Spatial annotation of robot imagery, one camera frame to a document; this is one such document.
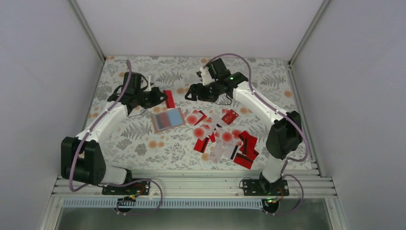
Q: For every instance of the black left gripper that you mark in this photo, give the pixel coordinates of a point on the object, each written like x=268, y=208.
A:
x=156, y=99

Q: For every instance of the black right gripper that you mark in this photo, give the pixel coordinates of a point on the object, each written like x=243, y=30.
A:
x=200, y=96

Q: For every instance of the red VIP chip card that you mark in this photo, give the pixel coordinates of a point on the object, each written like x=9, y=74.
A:
x=162, y=121

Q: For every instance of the tan leather card holder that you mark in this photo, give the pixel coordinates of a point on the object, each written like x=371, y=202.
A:
x=176, y=119

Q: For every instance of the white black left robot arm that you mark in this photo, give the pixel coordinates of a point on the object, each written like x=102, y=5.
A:
x=82, y=159

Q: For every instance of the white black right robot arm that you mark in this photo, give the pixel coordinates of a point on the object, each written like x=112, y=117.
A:
x=285, y=132

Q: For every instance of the red card bottom of pile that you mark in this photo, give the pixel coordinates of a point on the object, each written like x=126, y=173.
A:
x=243, y=160

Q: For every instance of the floral patterned table mat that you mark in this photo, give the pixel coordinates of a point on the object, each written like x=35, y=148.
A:
x=134, y=143

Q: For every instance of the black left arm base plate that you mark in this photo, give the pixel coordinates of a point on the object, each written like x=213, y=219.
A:
x=139, y=188

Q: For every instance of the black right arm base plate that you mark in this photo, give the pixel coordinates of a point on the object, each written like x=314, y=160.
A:
x=257, y=187

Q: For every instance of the perforated grey cable duct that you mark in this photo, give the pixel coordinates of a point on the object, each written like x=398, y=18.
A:
x=151, y=203

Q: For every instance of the aluminium rail frame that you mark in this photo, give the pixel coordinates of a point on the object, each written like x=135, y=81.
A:
x=225, y=184

